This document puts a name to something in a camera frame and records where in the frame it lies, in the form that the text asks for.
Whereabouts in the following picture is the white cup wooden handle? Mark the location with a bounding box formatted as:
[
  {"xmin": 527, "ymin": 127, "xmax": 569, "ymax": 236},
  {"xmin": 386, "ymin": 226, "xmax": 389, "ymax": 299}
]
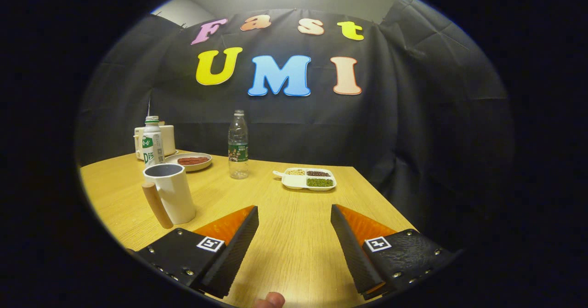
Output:
[{"xmin": 141, "ymin": 163, "xmax": 197, "ymax": 229}]

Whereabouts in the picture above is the white toaster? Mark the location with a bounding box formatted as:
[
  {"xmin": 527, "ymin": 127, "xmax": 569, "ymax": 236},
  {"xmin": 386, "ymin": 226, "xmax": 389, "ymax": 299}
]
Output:
[{"xmin": 134, "ymin": 124, "xmax": 176, "ymax": 160}]

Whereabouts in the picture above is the clear plastic water bottle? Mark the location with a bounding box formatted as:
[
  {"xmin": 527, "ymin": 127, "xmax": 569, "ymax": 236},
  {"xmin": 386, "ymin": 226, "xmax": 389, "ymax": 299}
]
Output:
[{"xmin": 228, "ymin": 110, "xmax": 249, "ymax": 180}]

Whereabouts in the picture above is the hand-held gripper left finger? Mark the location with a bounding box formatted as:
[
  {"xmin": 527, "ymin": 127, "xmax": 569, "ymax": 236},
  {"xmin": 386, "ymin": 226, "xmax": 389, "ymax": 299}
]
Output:
[{"xmin": 126, "ymin": 205, "xmax": 259, "ymax": 299}]

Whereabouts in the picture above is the wooden table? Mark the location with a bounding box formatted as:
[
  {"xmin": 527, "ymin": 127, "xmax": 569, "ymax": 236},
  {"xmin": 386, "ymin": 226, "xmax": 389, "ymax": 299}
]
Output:
[{"xmin": 79, "ymin": 149, "xmax": 416, "ymax": 308}]

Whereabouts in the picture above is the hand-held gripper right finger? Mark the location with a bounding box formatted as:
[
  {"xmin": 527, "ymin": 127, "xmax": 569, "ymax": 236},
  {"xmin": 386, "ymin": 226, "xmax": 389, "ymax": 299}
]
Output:
[{"xmin": 330, "ymin": 204, "xmax": 462, "ymax": 301}]

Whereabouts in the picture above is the black backdrop cloth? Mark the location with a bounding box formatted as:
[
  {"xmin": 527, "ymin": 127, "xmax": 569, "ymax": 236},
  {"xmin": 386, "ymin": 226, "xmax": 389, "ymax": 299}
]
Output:
[{"xmin": 76, "ymin": 0, "xmax": 515, "ymax": 235}]

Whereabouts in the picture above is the white divided tray with beans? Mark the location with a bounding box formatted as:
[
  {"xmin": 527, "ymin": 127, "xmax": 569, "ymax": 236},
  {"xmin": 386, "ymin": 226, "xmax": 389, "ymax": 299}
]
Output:
[{"xmin": 273, "ymin": 167, "xmax": 337, "ymax": 192}]

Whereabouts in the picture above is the round plate with red food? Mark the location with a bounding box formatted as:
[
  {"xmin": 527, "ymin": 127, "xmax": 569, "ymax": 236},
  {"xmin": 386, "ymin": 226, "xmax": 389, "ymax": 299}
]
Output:
[{"xmin": 164, "ymin": 152, "xmax": 213, "ymax": 172}]

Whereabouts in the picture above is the white juice bottle green label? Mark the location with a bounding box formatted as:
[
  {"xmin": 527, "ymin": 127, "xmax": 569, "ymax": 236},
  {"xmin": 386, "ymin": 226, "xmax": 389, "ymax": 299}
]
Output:
[{"xmin": 141, "ymin": 116, "xmax": 165, "ymax": 167}]

